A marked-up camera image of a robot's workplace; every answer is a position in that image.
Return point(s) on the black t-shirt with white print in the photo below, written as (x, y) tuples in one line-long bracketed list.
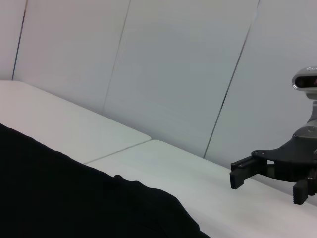
[(62, 193)]

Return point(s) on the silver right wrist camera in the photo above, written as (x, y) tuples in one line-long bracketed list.
[(303, 83)]

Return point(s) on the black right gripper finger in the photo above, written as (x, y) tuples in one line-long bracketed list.
[(244, 171), (300, 192)]

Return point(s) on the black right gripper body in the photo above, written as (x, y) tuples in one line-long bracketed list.
[(292, 163)]

